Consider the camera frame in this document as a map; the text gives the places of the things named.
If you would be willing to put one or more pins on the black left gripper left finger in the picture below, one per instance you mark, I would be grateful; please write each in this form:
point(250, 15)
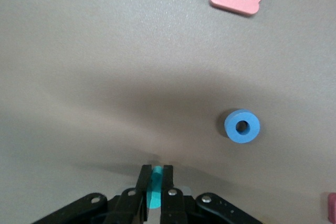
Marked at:
point(118, 208)

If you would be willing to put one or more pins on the red foam letter l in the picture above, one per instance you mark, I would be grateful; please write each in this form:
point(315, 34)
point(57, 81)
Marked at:
point(333, 205)

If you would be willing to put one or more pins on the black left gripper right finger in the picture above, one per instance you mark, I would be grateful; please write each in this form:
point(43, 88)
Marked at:
point(183, 208)

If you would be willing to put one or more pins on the teal foam letter r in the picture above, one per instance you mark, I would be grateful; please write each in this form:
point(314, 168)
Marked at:
point(155, 197)

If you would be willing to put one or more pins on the blue foam letter o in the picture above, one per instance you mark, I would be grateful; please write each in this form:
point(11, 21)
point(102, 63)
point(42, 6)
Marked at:
point(231, 129)

